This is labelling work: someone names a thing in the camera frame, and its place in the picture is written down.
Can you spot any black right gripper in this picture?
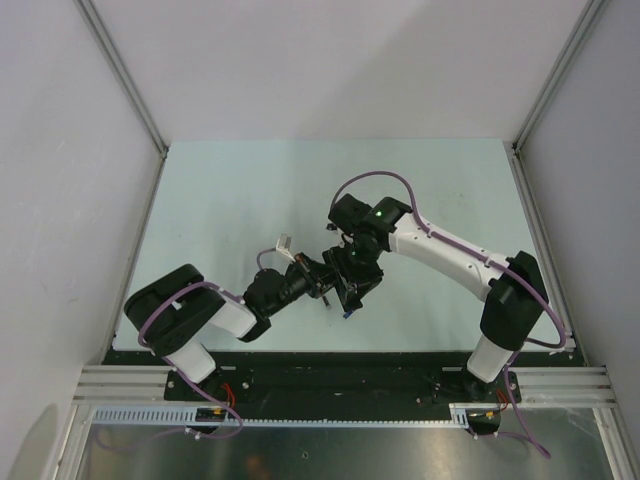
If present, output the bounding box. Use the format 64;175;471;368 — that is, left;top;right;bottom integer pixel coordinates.
329;239;384;303

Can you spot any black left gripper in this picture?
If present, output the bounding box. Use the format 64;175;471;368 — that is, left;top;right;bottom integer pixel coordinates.
264;251;339;316

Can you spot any black remote control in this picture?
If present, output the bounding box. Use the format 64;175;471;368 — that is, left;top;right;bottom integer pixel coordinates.
322;247;348;312

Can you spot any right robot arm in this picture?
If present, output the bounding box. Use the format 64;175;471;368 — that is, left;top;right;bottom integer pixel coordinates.
323;194;548;401

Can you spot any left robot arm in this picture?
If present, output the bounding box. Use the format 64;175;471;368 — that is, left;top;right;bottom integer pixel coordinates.
123;253;338;400

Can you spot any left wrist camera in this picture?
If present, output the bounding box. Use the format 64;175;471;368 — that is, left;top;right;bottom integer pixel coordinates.
275;233;294;261

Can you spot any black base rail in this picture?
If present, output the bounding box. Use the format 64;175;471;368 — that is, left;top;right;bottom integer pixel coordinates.
99;349;586;422

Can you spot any right aluminium frame post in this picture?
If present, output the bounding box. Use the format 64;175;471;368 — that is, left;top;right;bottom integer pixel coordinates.
510;0;611;154

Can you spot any aluminium frame post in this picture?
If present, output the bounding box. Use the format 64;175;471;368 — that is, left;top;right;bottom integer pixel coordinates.
73;0;169;160
510;0;611;154

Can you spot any white slotted cable duct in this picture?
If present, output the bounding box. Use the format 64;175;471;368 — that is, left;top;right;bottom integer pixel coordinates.
92;406;469;429

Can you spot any left aluminium frame post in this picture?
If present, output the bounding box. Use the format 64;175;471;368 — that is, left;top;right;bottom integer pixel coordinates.
73;0;169;160

